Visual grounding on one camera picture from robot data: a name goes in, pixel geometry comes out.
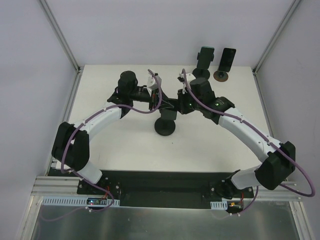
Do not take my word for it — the right aluminium frame post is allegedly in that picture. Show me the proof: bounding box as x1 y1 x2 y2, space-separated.
252 0 303 75

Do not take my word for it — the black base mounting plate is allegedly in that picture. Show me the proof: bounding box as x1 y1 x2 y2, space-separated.
47 168 287 210

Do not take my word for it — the tall black clamp phone stand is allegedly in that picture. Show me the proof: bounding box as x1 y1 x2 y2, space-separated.
154 116 176 137

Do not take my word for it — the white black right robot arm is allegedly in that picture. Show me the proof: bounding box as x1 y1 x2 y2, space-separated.
178 75 296 200

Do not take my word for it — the brown-base grey phone stand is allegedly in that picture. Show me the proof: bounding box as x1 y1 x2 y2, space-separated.
213 70 229 83

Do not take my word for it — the short black round-base phone stand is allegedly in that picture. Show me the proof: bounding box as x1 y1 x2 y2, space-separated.
192 67 210 80

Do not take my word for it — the left white cable duct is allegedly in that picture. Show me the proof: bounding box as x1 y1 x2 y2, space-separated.
42 196 120 208

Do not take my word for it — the left aluminium frame post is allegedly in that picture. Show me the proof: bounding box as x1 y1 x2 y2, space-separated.
37 0 83 73

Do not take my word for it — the green-edged black phone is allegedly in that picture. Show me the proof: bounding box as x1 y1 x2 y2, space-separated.
196 46 215 70

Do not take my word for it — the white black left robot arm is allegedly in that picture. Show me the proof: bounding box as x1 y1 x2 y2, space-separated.
51 70 178 195

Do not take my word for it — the right white cable duct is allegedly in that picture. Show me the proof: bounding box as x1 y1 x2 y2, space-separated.
210 199 243 211

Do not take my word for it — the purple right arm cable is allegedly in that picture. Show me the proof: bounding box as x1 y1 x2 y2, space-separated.
181 68 316 221

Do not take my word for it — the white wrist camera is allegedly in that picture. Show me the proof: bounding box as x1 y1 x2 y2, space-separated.
177 73 196 94
146 73 162 92

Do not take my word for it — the aluminium frame post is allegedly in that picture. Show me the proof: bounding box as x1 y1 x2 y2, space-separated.
252 0 303 75
37 0 83 73

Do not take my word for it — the white cable duct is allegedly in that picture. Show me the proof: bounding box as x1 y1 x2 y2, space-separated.
42 196 120 208
210 199 243 211

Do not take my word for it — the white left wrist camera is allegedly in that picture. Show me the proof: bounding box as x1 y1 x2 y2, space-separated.
146 73 162 92

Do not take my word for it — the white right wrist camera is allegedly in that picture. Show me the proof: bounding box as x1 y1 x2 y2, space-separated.
177 73 196 94

